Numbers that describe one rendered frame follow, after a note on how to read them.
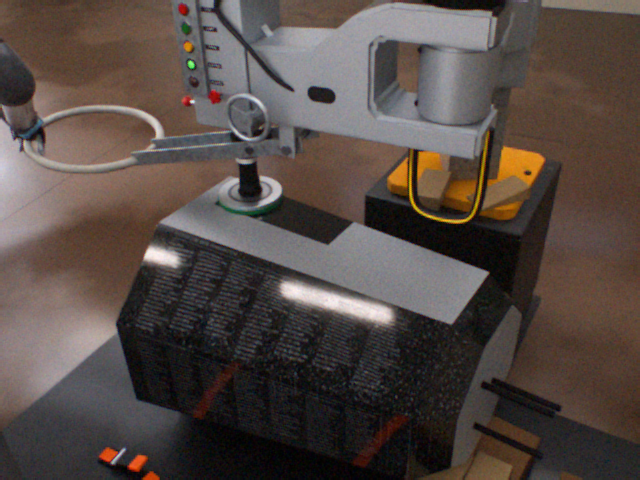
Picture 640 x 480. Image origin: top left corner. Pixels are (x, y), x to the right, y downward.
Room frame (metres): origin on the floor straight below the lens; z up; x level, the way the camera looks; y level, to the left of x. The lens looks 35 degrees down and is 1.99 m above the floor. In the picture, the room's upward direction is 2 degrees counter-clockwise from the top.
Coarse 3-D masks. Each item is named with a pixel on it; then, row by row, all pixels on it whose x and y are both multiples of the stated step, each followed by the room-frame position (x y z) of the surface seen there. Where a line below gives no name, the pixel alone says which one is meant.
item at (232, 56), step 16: (208, 0) 1.78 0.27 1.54; (224, 0) 1.76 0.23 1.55; (240, 0) 1.74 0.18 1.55; (256, 0) 1.81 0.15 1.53; (272, 0) 1.89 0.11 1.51; (208, 16) 1.78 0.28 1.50; (224, 16) 1.76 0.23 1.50; (240, 16) 1.74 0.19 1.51; (256, 16) 1.81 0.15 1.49; (272, 16) 1.88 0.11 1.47; (208, 32) 1.79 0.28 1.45; (224, 32) 1.76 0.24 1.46; (240, 32) 1.74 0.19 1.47; (256, 32) 1.80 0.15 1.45; (224, 48) 1.76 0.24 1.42; (240, 48) 1.74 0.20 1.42; (224, 64) 1.77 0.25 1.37; (240, 64) 1.74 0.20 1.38; (224, 80) 1.77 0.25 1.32; (240, 80) 1.75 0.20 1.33; (224, 96) 1.77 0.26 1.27; (208, 112) 1.80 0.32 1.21; (224, 112) 1.78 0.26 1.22; (240, 128) 1.75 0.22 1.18; (256, 128) 1.76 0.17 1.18
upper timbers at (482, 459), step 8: (480, 456) 1.30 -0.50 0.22; (488, 456) 1.30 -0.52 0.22; (472, 464) 1.27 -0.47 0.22; (480, 464) 1.27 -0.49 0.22; (488, 464) 1.27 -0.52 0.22; (496, 464) 1.27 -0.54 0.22; (504, 464) 1.27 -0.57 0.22; (464, 472) 1.24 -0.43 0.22; (472, 472) 1.24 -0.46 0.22; (480, 472) 1.24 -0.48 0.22; (488, 472) 1.24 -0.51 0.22; (496, 472) 1.24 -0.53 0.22; (504, 472) 1.24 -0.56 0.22
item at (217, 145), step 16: (272, 128) 1.89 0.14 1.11; (160, 144) 2.10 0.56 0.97; (176, 144) 2.07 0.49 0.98; (192, 144) 2.04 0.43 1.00; (208, 144) 2.01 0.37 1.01; (224, 144) 1.84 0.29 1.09; (240, 144) 1.82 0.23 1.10; (256, 144) 1.79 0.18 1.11; (272, 144) 1.76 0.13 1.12; (144, 160) 2.00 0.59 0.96; (160, 160) 1.96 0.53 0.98; (176, 160) 1.93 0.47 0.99; (192, 160) 1.90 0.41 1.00
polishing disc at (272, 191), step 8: (224, 184) 1.93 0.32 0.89; (232, 184) 1.93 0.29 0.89; (264, 184) 1.92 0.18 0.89; (272, 184) 1.92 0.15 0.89; (224, 192) 1.88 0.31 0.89; (232, 192) 1.87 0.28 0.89; (264, 192) 1.87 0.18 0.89; (272, 192) 1.86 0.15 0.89; (280, 192) 1.86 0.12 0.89; (224, 200) 1.82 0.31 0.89; (232, 200) 1.82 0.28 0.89; (240, 200) 1.82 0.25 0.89; (248, 200) 1.82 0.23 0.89; (256, 200) 1.82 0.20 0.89; (264, 200) 1.81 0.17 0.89; (272, 200) 1.81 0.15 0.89; (232, 208) 1.79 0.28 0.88; (240, 208) 1.78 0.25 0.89; (248, 208) 1.77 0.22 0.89; (256, 208) 1.78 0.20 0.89
